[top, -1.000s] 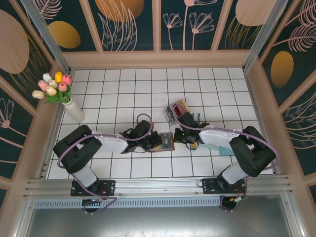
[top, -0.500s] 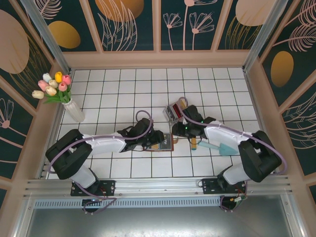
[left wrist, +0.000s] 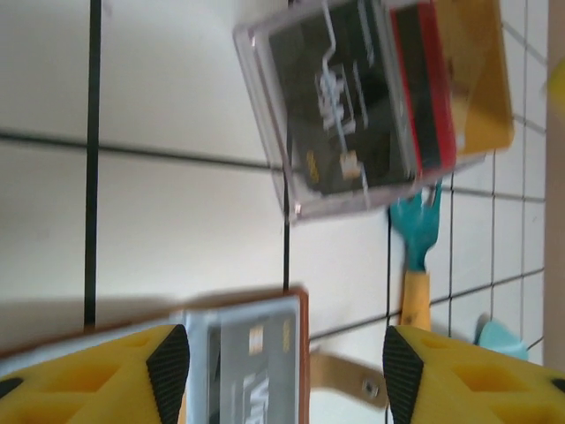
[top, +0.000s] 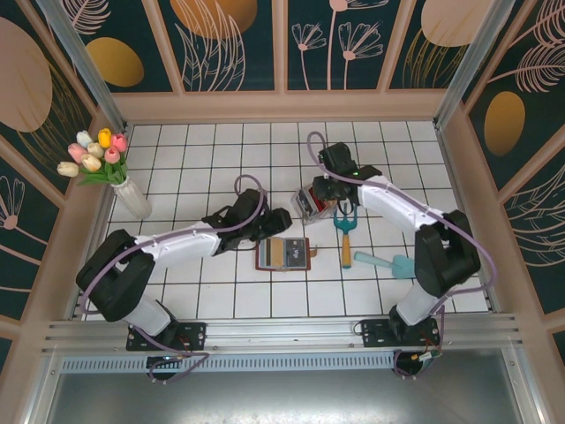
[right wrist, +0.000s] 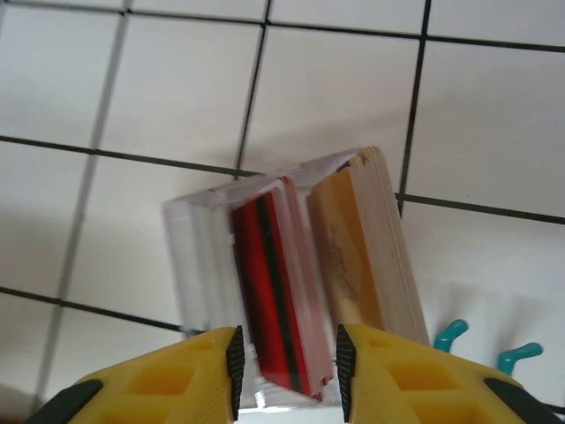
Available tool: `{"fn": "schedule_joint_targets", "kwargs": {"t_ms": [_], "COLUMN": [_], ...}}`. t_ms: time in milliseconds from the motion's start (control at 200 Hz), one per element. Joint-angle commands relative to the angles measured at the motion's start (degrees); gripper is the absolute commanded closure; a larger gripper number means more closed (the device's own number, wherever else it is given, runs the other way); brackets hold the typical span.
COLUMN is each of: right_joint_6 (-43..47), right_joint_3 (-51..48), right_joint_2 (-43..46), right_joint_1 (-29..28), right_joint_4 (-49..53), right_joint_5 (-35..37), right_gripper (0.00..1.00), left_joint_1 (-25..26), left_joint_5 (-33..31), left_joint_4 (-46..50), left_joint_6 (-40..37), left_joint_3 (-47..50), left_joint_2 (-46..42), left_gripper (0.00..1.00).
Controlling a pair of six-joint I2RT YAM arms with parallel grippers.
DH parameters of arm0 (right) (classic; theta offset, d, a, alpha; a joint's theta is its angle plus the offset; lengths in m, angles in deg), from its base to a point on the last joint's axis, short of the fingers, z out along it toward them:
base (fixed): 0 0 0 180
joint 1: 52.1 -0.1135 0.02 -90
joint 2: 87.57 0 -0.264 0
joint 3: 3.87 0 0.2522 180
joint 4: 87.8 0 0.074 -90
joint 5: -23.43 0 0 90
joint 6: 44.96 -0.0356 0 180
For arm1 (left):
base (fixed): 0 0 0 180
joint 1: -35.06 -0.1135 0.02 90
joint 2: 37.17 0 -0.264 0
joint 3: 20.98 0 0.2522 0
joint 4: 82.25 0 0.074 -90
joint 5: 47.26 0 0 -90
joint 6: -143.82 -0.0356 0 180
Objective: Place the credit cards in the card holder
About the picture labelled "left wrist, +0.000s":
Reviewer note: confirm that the black VIP card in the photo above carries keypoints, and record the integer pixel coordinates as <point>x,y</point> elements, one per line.
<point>265,375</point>
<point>309,88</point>

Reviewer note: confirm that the gold card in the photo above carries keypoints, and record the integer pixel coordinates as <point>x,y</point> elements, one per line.
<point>481,88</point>

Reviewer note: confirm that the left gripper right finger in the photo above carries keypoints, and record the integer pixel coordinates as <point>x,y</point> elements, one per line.
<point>476,397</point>

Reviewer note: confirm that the red card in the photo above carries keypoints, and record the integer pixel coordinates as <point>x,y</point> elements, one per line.
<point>430,110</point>

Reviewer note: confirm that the clear acrylic card box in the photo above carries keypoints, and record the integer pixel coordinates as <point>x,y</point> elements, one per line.
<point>265,110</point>

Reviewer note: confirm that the teal garden trowel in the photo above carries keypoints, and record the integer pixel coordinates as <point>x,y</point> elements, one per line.
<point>503,340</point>

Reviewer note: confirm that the brown leather card holder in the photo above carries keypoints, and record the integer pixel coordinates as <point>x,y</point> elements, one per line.
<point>303,353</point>

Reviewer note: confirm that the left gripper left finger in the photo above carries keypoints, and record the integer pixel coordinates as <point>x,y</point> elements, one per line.
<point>88,388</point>

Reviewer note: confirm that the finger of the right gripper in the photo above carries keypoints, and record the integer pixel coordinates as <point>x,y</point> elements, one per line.
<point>556,86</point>

